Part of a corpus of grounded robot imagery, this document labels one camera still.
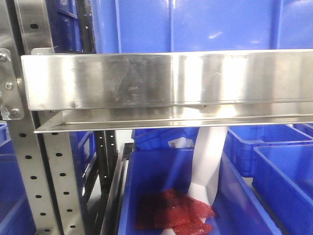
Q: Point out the blue bin at right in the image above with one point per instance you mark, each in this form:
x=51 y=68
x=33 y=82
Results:
x=284 y=179

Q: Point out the steel mounting bracket plate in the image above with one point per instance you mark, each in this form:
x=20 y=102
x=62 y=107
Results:
x=11 y=107

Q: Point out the perforated steel shelf upright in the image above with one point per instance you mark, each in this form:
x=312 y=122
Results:
x=49 y=163

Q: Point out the blue bin on upper shelf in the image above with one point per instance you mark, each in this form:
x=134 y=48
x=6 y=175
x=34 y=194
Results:
x=136 y=26

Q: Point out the stainless steel shelf beam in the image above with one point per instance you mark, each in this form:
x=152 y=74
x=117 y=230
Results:
x=175 y=89

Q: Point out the blue bin at left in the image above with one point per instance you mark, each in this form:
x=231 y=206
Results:
x=15 y=214

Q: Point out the black perforated rear upright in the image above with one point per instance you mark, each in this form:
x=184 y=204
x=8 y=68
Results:
x=106 y=157

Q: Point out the red mesh bags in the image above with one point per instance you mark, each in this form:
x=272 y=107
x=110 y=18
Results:
x=172 y=209

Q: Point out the blue tray with red bags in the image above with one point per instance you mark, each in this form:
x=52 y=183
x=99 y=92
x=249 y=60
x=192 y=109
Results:
x=238 y=211

